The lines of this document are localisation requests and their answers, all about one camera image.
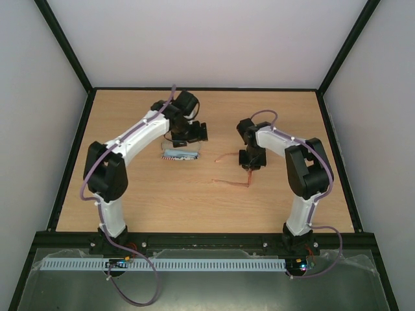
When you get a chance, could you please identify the metal base plate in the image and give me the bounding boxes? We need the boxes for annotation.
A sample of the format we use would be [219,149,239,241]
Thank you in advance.
[18,249,389,310]

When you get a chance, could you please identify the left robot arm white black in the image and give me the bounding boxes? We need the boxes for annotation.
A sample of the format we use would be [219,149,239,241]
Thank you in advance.
[80,91,208,256]

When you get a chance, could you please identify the blue cleaning cloth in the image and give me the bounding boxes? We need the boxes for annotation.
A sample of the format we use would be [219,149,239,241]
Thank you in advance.
[162,149,199,161]

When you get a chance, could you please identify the striped newspaper print glasses case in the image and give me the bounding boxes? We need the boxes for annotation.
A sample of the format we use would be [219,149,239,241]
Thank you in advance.
[161,139,202,161]

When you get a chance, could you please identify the orange transparent sunglasses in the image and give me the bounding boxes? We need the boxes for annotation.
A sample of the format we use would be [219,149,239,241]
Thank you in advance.
[211,152,252,188]

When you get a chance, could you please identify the light blue slotted cable duct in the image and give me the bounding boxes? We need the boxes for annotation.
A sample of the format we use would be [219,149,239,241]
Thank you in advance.
[40,258,286,272]

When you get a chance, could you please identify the black aluminium frame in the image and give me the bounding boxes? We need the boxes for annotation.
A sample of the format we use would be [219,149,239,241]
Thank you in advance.
[1,1,414,310]

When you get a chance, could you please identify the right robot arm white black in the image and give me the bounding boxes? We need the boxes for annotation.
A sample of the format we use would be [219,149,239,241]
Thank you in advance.
[237,118,334,254]

